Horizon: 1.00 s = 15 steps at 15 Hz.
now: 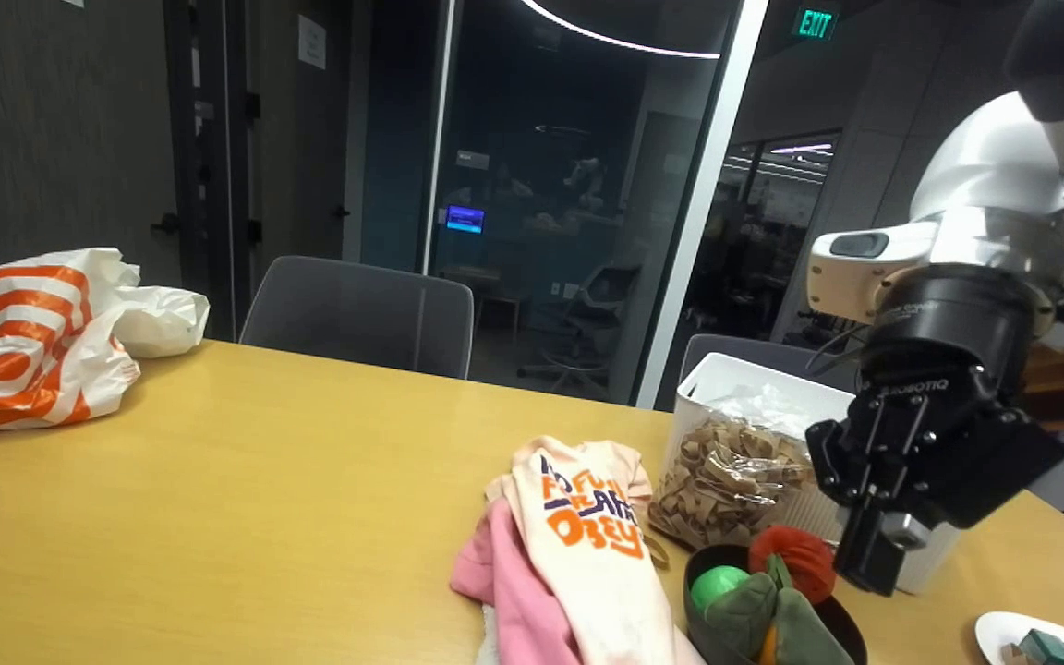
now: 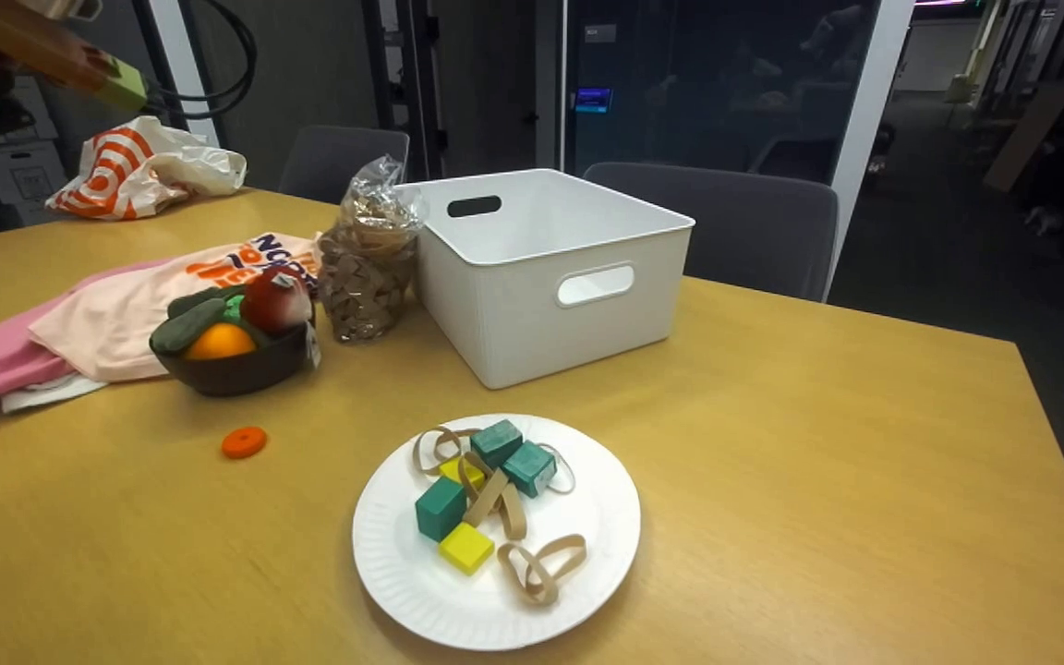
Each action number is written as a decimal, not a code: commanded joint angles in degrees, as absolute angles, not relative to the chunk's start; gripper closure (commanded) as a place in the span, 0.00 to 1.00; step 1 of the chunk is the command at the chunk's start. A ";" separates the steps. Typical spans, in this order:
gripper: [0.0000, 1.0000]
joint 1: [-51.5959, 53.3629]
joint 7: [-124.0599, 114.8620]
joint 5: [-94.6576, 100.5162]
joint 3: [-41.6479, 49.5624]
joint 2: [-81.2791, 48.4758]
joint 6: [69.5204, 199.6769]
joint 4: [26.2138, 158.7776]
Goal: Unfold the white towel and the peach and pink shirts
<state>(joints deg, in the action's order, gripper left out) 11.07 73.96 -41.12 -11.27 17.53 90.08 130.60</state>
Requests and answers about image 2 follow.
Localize red plush fruit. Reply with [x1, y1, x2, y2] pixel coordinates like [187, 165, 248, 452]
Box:
[238, 266, 317, 340]

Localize white paper plate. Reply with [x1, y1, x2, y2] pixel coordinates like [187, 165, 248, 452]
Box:
[348, 412, 647, 657]

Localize orange toy fruit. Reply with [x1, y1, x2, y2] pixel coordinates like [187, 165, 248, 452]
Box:
[184, 319, 262, 365]

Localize wide grey chair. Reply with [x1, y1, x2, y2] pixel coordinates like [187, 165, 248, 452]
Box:
[579, 154, 845, 303]

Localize yellow wooden block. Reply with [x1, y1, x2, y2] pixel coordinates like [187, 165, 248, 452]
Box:
[434, 516, 498, 579]
[434, 456, 492, 494]

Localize white and orange plastic bag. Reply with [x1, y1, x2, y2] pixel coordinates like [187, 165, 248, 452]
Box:
[40, 111, 249, 225]

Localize small orange disc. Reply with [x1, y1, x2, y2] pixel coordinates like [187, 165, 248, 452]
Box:
[219, 420, 274, 466]

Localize green wooden block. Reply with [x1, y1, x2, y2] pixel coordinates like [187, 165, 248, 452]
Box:
[469, 418, 529, 472]
[411, 472, 474, 547]
[498, 440, 560, 502]

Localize blue wall display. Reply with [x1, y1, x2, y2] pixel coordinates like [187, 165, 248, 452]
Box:
[572, 80, 618, 120]

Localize dark green plush vegetable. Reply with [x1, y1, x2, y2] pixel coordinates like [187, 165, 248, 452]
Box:
[146, 285, 249, 359]

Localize white pillar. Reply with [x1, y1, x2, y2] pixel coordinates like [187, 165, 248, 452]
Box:
[818, 0, 919, 303]

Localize dark bowl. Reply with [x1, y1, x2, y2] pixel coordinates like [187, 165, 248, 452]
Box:
[143, 285, 313, 402]

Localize clear bag of rubber bands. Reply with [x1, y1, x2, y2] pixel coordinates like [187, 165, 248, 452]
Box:
[313, 151, 425, 346]

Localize grey storage box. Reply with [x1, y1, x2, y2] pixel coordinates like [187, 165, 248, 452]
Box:
[0, 124, 68, 213]

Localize plain wooden block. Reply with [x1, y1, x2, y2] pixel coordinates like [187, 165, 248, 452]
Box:
[460, 466, 531, 545]

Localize peach shirt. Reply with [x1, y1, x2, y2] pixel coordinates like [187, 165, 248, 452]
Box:
[22, 231, 329, 386]

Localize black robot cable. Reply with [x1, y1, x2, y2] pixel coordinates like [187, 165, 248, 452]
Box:
[159, 0, 262, 130]

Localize tan rubber band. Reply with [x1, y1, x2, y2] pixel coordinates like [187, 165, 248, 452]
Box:
[494, 531, 594, 614]
[538, 440, 584, 499]
[411, 424, 480, 479]

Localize white plastic bin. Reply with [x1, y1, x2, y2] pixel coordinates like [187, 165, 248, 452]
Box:
[391, 165, 699, 397]

